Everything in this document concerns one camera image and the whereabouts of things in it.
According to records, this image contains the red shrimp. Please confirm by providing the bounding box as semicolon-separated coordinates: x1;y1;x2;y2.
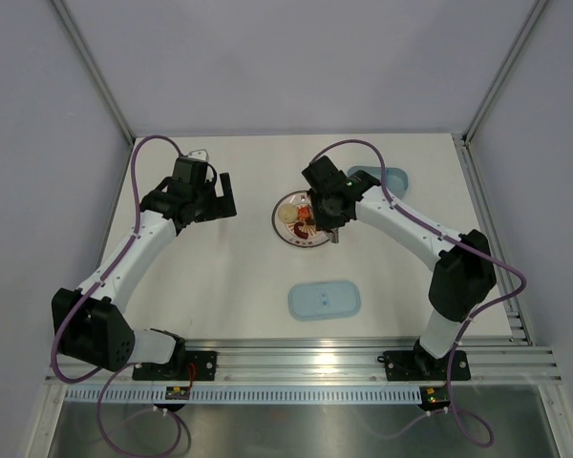
297;206;313;221

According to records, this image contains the right small circuit board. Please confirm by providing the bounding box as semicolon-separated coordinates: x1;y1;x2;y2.
420;386;450;411

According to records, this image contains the light blue lunch box lid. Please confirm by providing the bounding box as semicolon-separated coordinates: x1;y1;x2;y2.
287;281;361;322

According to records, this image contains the left aluminium frame post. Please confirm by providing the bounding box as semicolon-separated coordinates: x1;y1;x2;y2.
48;0;136;148

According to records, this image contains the white steamed bun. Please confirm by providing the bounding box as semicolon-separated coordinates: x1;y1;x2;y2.
276;203;299;224

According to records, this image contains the white slotted cable duct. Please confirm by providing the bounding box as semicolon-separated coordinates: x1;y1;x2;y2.
65;385;421;405

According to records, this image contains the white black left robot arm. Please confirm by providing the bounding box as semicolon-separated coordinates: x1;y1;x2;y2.
52;150;237;380

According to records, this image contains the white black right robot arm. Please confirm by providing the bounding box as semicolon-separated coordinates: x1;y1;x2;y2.
302;156;497;378

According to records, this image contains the right aluminium frame post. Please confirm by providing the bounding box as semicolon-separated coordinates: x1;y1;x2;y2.
461;0;552;148

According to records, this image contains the round printed ceramic plate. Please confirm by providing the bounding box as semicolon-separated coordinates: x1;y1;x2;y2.
271;190;329;248

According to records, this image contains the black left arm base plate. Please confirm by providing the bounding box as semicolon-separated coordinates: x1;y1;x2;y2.
132;350;218;382

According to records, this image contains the dark red sausage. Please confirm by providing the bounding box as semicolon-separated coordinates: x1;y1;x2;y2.
293;221;309;239

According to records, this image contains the small circuit board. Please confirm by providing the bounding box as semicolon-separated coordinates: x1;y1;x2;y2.
165;385;191;401
420;386;450;411

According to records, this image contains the light blue lunch box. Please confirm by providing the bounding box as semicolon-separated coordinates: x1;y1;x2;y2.
347;165;409;199

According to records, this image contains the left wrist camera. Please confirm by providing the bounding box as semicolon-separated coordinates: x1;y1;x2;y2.
185;149;209;162

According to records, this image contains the aluminium front rail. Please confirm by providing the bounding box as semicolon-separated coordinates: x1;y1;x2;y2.
44;337;562;386

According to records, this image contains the aluminium frame post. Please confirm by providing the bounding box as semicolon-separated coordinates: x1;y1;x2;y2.
461;0;552;148
48;0;136;148

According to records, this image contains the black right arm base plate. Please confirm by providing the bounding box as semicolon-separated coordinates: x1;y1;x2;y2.
376;349;472;382

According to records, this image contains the left small circuit board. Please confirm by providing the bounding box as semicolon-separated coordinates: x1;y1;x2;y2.
165;385;191;401

